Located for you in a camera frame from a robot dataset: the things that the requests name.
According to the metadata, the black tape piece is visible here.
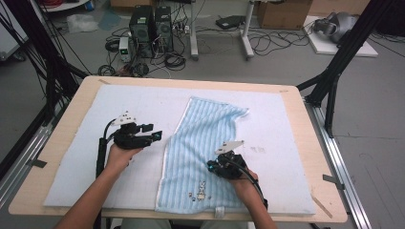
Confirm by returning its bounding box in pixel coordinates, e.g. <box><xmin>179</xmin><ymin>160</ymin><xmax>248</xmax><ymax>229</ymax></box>
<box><xmin>322</xmin><ymin>174</ymin><xmax>347</xmax><ymax>192</ymax></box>
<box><xmin>27</xmin><ymin>158</ymin><xmax>48</xmax><ymax>169</ymax></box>

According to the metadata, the white floor board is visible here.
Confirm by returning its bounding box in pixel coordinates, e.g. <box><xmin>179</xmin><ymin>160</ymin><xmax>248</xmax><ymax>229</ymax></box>
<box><xmin>302</xmin><ymin>15</ymin><xmax>380</xmax><ymax>58</ymax></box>

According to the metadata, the white-legged desk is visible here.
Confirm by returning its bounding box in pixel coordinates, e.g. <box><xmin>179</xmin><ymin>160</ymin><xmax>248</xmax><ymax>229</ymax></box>
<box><xmin>187</xmin><ymin>0</ymin><xmax>256</xmax><ymax>61</ymax></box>

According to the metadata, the white power supply box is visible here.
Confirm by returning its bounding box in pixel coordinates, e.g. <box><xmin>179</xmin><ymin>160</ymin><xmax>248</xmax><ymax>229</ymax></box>
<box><xmin>118</xmin><ymin>36</ymin><xmax>132</xmax><ymax>63</ymax></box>

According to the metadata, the open cardboard box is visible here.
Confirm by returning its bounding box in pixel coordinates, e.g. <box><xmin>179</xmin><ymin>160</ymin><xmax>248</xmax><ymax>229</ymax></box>
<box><xmin>257</xmin><ymin>0</ymin><xmax>313</xmax><ymax>31</ymax></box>

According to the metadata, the black computer tower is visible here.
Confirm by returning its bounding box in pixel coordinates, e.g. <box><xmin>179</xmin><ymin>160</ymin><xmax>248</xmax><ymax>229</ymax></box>
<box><xmin>154</xmin><ymin>6</ymin><xmax>175</xmax><ymax>53</ymax></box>
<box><xmin>128</xmin><ymin>5</ymin><xmax>156</xmax><ymax>59</ymax></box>

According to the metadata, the flat black device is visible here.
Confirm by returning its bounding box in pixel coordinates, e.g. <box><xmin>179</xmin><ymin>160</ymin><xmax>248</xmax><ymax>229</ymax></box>
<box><xmin>215</xmin><ymin>14</ymin><xmax>246</xmax><ymax>31</ymax></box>

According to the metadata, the white foam mat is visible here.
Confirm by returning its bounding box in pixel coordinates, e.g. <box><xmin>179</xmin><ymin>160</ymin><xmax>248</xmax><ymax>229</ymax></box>
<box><xmin>43</xmin><ymin>84</ymin><xmax>316</xmax><ymax>216</ymax></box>

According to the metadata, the light blue striped towel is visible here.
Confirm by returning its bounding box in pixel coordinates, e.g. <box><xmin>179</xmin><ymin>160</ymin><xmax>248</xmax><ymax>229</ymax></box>
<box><xmin>155</xmin><ymin>95</ymin><xmax>250</xmax><ymax>215</ymax></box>

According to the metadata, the aluminium rail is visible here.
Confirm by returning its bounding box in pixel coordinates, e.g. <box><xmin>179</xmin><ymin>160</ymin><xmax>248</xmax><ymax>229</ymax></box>
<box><xmin>305</xmin><ymin>100</ymin><xmax>373</xmax><ymax>229</ymax></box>
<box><xmin>0</xmin><ymin>123</ymin><xmax>55</xmax><ymax>209</ymax></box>

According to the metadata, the tangle of floor cables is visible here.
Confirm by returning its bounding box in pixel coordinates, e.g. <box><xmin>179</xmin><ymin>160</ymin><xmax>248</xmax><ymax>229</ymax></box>
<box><xmin>96</xmin><ymin>18</ymin><xmax>316</xmax><ymax>79</ymax></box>

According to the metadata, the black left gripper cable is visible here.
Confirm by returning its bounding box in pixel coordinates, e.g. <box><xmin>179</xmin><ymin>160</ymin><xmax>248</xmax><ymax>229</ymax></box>
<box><xmin>95</xmin><ymin>118</ymin><xmax>117</xmax><ymax>229</ymax></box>

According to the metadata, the person's left hand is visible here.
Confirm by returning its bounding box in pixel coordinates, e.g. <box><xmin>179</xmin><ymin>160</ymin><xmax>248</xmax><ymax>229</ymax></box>
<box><xmin>104</xmin><ymin>143</ymin><xmax>144</xmax><ymax>177</ymax></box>

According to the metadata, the black frame with cables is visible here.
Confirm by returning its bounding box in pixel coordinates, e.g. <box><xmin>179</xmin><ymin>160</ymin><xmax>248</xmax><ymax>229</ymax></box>
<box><xmin>0</xmin><ymin>0</ymin><xmax>89</xmax><ymax>123</ymax></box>

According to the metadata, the light wooden table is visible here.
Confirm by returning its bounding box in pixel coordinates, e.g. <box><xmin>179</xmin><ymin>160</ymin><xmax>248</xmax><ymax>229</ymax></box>
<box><xmin>9</xmin><ymin>75</ymin><xmax>348</xmax><ymax>223</ymax></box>

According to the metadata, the grey headset device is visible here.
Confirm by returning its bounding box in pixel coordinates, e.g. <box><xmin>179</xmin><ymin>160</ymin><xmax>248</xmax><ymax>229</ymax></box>
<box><xmin>313</xmin><ymin>11</ymin><xmax>359</xmax><ymax>44</ymax></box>

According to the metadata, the person's right hand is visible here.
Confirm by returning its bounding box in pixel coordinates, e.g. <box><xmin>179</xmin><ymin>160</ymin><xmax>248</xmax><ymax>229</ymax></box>
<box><xmin>230</xmin><ymin>170</ymin><xmax>264</xmax><ymax>199</ymax></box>

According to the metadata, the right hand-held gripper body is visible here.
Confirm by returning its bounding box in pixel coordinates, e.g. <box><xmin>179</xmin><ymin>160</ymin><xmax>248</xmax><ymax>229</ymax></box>
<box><xmin>211</xmin><ymin>139</ymin><xmax>252</xmax><ymax>180</ymax></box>

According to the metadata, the clear plastic bag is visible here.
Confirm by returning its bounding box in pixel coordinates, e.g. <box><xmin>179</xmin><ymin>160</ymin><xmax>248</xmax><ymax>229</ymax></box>
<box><xmin>66</xmin><ymin>13</ymin><xmax>99</xmax><ymax>34</ymax></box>

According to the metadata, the thin wooden stick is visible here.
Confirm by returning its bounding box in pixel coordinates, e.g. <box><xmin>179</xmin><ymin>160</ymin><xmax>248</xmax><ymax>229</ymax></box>
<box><xmin>310</xmin><ymin>194</ymin><xmax>334</xmax><ymax>219</ymax></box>

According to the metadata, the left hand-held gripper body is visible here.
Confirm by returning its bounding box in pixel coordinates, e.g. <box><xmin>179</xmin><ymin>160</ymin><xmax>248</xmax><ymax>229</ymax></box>
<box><xmin>111</xmin><ymin>110</ymin><xmax>154</xmax><ymax>151</ymax></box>

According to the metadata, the black frame post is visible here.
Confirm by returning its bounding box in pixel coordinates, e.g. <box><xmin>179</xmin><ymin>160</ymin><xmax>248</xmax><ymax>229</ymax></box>
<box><xmin>296</xmin><ymin>0</ymin><xmax>394</xmax><ymax>138</ymax></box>

